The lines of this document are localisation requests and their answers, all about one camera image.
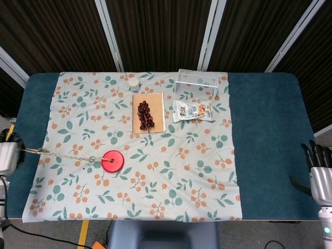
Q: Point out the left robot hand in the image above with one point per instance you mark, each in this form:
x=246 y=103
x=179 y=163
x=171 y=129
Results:
x=9 y=158

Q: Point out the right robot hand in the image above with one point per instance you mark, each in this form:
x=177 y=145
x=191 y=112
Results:
x=320 y=176

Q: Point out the red disc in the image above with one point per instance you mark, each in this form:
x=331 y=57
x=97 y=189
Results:
x=113 y=161

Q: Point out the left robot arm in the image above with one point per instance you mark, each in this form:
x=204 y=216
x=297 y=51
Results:
x=2 y=207

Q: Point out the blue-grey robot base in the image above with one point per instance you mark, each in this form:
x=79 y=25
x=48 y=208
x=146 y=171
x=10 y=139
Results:
x=163 y=234

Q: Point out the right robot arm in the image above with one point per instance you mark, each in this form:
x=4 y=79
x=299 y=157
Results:
x=325 y=228

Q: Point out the blue table mat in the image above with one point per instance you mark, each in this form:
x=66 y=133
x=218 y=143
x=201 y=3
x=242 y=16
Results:
x=269 y=145

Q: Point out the orange box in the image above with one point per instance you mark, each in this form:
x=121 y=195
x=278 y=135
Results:
x=98 y=245

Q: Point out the floral tablecloth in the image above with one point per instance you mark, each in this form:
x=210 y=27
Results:
x=135 y=155

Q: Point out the dark red grape bunch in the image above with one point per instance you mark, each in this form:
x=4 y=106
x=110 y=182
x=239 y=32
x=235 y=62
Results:
x=145 y=115

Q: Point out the snack packet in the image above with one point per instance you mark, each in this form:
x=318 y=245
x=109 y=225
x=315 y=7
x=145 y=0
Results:
x=192 y=111

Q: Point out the small white jar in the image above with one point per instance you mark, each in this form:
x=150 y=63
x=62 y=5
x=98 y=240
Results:
x=133 y=84

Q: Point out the brown spiral notebook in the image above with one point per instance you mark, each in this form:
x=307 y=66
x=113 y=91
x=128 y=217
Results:
x=148 y=113

